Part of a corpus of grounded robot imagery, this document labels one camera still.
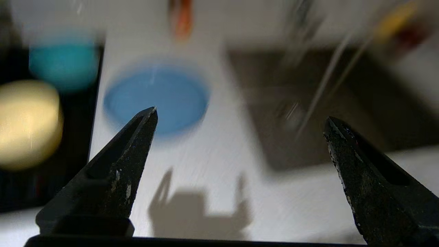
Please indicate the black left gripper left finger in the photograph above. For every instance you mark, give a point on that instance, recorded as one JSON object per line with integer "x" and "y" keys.
{"x": 109, "y": 185}

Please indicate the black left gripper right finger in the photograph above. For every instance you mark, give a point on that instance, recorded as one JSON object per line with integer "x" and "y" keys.
{"x": 377, "y": 192}

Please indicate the blue plate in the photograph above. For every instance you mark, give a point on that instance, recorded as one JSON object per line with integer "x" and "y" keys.
{"x": 161, "y": 99}

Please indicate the yellow bowl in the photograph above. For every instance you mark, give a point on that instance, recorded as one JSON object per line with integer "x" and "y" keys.
{"x": 27, "y": 123}

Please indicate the teal bowl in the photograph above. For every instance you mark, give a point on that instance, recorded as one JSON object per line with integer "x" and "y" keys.
{"x": 63, "y": 63}

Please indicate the orange white dish soap bottle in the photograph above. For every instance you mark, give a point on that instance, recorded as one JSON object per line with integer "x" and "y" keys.
{"x": 181, "y": 17}

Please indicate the stainless steel sink basin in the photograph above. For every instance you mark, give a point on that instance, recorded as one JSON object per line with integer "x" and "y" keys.
{"x": 343, "y": 103}

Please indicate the black induction cooktop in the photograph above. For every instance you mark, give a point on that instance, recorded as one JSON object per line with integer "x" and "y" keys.
{"x": 75, "y": 137}

